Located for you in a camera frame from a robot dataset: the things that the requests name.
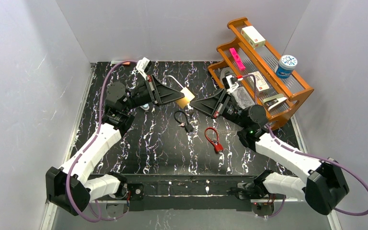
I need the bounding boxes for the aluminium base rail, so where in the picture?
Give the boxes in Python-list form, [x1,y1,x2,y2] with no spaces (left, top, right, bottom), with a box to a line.
[39,179,344,230]

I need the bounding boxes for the white red staple box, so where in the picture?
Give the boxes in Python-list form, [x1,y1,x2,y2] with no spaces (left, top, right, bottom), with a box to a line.
[247,71,270,94]

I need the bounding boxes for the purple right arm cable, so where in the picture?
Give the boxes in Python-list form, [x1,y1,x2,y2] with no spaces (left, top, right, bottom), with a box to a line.
[241,73,368,217]

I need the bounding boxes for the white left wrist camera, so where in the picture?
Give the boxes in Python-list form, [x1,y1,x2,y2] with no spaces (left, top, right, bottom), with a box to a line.
[135,57,152,80]

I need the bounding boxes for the packaged blister card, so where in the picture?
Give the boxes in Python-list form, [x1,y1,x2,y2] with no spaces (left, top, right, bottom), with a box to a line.
[232,87,255,109]

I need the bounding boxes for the orange grey marker pen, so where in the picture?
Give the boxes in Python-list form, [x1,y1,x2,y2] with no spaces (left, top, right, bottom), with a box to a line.
[110,60,130,66]

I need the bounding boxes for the teal white eraser block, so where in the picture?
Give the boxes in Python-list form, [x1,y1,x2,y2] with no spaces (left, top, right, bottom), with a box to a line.
[140,103,150,111]

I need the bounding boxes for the black cable padlock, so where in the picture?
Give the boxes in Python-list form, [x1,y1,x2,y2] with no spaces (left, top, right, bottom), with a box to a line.
[173,110,194,133]

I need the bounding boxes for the silver brass-lock keys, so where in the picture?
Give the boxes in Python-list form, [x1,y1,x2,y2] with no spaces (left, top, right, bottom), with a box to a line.
[187,106,195,118]

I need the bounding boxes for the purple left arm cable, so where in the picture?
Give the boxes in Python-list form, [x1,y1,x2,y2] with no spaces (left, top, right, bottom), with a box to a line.
[66,60,138,223]

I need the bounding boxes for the pink highlighter marker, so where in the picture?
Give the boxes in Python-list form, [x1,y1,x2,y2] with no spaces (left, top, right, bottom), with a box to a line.
[229,47,246,71]

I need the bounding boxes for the clear tape roll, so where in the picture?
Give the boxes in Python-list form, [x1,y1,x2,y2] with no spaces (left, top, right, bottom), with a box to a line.
[219,67,235,83]

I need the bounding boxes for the blue white round jar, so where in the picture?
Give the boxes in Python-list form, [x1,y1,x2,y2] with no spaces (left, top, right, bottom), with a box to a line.
[274,55,298,79]

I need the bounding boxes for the orange wooden shelf rack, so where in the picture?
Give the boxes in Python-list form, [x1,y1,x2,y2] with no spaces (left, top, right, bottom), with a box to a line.
[208,17,314,130]

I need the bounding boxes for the red cable padlock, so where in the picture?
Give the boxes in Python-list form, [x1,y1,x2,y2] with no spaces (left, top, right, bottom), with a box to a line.
[204,127,224,154]

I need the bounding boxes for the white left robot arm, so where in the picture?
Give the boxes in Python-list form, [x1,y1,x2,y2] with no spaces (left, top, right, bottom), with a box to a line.
[46,76,184,216]

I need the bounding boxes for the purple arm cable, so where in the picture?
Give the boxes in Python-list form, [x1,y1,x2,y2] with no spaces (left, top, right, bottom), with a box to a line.
[241,73,368,217]
[66,60,138,223]

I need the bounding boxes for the white box top shelf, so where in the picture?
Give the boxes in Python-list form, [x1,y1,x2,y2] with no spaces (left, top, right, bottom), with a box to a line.
[241,26,266,49]

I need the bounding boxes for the brass padlock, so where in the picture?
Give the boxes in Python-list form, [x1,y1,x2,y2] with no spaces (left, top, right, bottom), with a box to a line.
[165,75,195,109]

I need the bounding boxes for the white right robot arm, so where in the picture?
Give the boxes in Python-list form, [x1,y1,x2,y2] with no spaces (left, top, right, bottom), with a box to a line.
[190,89,349,215]

